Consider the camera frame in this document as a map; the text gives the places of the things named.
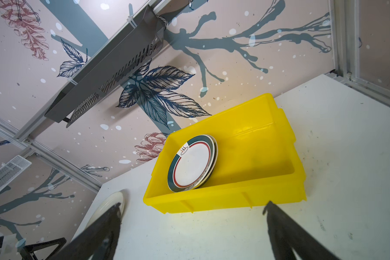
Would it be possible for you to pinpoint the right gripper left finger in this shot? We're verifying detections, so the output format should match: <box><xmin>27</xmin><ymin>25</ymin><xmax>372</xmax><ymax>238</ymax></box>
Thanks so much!
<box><xmin>51</xmin><ymin>203</ymin><xmax>121</xmax><ymax>260</ymax></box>

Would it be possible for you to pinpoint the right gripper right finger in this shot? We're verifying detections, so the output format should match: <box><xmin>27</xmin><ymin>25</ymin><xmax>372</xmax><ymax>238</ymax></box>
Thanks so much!
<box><xmin>263</xmin><ymin>201</ymin><xmax>338</xmax><ymax>260</ymax></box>

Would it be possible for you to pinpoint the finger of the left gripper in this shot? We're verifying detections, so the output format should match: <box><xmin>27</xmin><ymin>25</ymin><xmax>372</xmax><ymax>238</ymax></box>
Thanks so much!
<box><xmin>19</xmin><ymin>238</ymin><xmax>67</xmax><ymax>260</ymax></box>

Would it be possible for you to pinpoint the plain cream plate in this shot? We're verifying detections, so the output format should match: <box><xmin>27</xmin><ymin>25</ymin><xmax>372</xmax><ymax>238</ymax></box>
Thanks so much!
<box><xmin>86</xmin><ymin>192</ymin><xmax>125</xmax><ymax>228</ymax></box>

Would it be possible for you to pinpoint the small green rimmed plate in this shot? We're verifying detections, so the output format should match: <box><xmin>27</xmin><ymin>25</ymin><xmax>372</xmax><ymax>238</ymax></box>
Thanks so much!
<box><xmin>167</xmin><ymin>134</ymin><xmax>215</xmax><ymax>192</ymax></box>

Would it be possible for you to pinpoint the green red rimmed plate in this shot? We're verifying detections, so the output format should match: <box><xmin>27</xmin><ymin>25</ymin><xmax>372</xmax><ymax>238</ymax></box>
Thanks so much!
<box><xmin>196</xmin><ymin>134</ymin><xmax>218</xmax><ymax>189</ymax></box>

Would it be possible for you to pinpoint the yellow plastic bin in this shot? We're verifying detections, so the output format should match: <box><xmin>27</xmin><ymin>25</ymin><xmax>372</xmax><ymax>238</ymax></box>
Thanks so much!
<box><xmin>143</xmin><ymin>94</ymin><xmax>306</xmax><ymax>213</ymax></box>

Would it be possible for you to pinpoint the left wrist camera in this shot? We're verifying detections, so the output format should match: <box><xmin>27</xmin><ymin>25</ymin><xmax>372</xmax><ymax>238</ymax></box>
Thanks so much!
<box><xmin>0</xmin><ymin>234</ymin><xmax>26</xmax><ymax>260</ymax></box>

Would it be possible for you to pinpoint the white wire mesh basket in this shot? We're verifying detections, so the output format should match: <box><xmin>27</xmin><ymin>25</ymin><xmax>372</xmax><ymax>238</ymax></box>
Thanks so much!
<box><xmin>0</xmin><ymin>156</ymin><xmax>31</xmax><ymax>192</ymax></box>

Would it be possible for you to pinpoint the dark hanging wall basket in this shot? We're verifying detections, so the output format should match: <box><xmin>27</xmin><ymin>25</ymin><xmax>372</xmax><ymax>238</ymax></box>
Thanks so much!
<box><xmin>44</xmin><ymin>5</ymin><xmax>166</xmax><ymax>125</ymax></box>

